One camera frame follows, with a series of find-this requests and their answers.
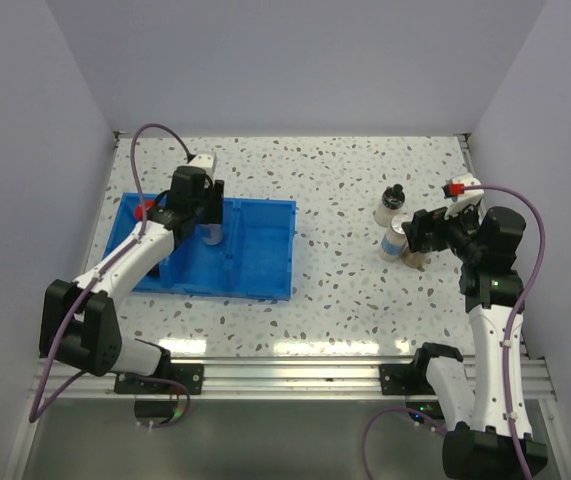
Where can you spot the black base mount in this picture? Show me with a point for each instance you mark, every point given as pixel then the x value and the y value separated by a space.
pixel 178 377
pixel 402 379

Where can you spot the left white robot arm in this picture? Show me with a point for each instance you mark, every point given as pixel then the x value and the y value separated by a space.
pixel 80 325

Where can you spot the black-cap brown spice grinder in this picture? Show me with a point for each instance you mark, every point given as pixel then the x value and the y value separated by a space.
pixel 415 260

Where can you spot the blue plastic divided bin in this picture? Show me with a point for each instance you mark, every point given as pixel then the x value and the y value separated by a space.
pixel 253 260

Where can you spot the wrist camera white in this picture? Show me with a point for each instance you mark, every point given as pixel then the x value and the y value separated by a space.
pixel 206 161
pixel 464 191

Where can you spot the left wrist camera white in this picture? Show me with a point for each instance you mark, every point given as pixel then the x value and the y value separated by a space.
pixel 206 161

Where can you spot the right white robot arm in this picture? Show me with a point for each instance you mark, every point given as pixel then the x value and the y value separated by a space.
pixel 488 435

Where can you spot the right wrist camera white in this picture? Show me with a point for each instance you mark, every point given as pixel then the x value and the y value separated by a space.
pixel 464 191

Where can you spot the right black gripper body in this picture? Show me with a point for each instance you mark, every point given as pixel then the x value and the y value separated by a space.
pixel 459 232

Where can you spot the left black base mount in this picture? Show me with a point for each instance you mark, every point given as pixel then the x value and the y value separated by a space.
pixel 178 377

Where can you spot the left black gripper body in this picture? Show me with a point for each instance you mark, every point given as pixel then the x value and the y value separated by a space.
pixel 202 208

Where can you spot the aluminium front rail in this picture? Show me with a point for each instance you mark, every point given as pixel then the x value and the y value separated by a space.
pixel 287 378

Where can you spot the silver-lid blue-label spice jar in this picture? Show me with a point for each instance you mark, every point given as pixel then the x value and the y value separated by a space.
pixel 394 239

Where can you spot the silver-lid white spice jar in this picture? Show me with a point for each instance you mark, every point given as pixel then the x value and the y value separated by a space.
pixel 211 233

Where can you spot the red-lid sauce jar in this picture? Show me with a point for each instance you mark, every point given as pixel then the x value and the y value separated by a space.
pixel 142 211

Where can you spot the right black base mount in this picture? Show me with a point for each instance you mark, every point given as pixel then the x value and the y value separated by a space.
pixel 402 379

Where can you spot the black-cap white powder grinder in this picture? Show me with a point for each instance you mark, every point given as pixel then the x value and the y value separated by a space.
pixel 391 203

